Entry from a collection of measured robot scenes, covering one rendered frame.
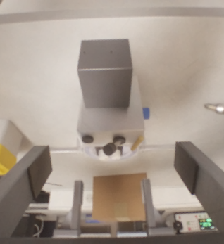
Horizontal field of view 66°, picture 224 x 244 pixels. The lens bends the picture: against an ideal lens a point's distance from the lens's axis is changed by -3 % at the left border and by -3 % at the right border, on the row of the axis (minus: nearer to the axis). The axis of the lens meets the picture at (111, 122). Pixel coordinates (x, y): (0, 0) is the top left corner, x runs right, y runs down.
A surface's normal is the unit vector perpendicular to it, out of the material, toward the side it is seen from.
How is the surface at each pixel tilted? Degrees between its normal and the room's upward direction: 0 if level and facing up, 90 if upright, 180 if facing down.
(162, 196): 90
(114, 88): 0
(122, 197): 90
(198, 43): 0
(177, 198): 90
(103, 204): 90
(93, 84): 0
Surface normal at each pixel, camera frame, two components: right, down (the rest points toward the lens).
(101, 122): -0.02, -0.56
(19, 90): 0.02, 0.83
